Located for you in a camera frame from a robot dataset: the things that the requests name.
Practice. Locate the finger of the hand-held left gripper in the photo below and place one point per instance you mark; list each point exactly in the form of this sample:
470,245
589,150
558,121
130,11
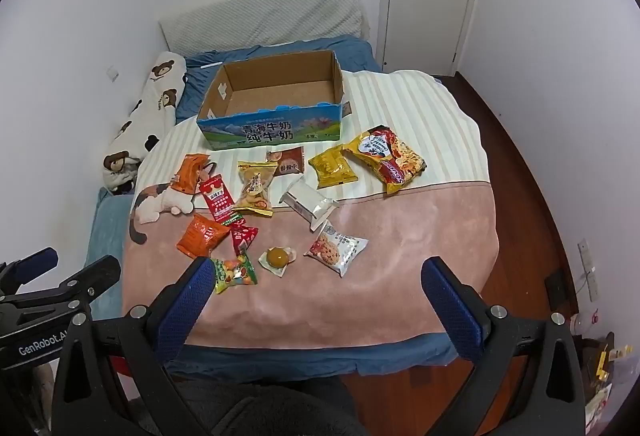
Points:
97,276
37,260

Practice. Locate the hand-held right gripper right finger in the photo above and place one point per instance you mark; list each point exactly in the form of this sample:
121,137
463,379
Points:
452,311

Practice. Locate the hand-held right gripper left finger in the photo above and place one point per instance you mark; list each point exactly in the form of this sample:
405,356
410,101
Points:
185,306

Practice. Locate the wide orange snack packet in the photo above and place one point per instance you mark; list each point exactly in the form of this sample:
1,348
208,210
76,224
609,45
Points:
202,236

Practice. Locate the tall orange snack packet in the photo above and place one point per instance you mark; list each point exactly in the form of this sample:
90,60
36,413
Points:
190,173

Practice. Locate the white cookie packet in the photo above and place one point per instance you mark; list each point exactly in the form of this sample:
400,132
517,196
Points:
335,248

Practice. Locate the yellow clear biscuit packet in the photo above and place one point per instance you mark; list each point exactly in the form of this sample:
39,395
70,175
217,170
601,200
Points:
255,188

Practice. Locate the plain white snack packet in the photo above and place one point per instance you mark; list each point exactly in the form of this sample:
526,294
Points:
307,201

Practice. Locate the instant noodle packet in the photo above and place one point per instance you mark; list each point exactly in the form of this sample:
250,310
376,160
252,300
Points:
390,158

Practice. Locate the small brown snack packet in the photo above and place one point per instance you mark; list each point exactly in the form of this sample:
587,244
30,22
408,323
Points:
287,160

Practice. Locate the yellow foil snack packet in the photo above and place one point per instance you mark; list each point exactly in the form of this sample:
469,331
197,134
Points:
332,165

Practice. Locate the cardboard box blue print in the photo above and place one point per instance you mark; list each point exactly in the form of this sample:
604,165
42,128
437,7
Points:
280,90

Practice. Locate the fuzzy beige plush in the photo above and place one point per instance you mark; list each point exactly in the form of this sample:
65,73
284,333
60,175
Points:
42,386

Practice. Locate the colourful green candy packet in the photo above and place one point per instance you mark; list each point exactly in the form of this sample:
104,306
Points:
235,272

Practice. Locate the striped pink cat-print blanket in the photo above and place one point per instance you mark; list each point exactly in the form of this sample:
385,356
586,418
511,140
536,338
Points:
400,241

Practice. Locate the small red snack packet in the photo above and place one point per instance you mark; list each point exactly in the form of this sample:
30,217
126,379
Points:
242,236

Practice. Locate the long red snack packet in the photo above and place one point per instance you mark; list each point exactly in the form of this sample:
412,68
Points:
217,200

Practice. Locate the white plastic bottle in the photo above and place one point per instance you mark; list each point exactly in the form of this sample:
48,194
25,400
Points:
582,320

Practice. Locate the dark grey clothing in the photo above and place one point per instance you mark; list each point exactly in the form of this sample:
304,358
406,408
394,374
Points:
270,411

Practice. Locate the brown bag with clutter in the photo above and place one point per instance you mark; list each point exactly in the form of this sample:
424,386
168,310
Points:
597,356

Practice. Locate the white bear-print pillow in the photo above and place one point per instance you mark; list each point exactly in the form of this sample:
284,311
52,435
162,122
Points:
150,115

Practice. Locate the white cloth tag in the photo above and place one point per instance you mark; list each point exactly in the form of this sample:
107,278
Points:
210,63

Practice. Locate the blue bed sheet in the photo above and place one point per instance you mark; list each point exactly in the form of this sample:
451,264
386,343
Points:
350,53

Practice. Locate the grey quilted pillow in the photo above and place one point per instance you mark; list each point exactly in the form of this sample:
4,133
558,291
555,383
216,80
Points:
265,20

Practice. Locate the white wall socket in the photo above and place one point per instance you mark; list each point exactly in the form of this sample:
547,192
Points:
113,73

